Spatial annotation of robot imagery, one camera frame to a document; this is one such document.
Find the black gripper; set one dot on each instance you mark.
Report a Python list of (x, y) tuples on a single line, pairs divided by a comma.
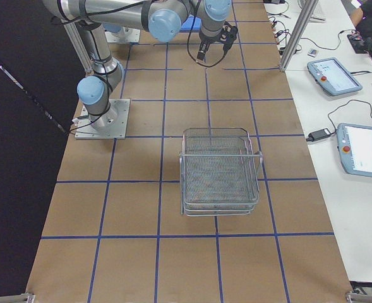
[(206, 43)]

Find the small white device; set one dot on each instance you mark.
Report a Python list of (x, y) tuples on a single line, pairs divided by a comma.
[(313, 52)]

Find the far teach pendant tablet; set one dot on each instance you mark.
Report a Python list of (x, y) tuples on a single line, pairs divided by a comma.
[(333, 77)]

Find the teach pendant tablet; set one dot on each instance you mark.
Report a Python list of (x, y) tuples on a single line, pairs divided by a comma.
[(333, 77), (354, 144)]

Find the black power adapter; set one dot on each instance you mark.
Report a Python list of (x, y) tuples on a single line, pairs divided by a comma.
[(318, 135)]

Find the near teach pendant tablet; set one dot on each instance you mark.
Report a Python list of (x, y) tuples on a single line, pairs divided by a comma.
[(354, 144)]

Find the aluminium frame post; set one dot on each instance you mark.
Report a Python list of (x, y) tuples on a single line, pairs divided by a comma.
[(297, 32)]

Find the stacked wire mesh shelf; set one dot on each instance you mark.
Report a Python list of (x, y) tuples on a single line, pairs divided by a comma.
[(218, 172)]

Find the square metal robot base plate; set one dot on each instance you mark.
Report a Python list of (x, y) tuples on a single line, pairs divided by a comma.
[(112, 124)]

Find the right aluminium corner bracket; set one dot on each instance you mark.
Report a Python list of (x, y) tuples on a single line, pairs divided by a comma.
[(353, 297)]

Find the aluminium corner bracket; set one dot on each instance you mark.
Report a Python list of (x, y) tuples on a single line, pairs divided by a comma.
[(22, 298), (353, 297)]

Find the left aluminium corner bracket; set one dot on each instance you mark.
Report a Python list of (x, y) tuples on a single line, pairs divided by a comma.
[(22, 298)]

